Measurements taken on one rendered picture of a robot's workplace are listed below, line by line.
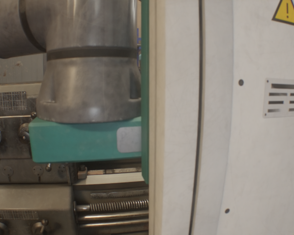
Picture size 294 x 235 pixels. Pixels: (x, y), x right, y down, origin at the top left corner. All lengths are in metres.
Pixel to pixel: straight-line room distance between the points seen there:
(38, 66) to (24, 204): 3.50
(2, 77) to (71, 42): 4.36
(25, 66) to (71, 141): 4.20
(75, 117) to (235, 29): 0.22
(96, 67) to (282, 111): 0.25
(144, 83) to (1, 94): 0.92
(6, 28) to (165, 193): 0.36
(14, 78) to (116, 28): 4.28
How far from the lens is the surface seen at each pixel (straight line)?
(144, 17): 0.30
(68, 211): 1.11
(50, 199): 1.14
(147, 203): 1.20
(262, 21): 0.30
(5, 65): 4.64
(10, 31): 0.42
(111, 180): 1.20
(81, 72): 0.31
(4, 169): 1.24
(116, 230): 1.39
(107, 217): 1.22
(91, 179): 1.21
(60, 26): 0.34
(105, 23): 0.32
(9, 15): 0.42
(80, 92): 0.30
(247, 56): 0.27
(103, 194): 1.23
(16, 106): 1.12
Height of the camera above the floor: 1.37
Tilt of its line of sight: 11 degrees down
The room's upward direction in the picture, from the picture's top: straight up
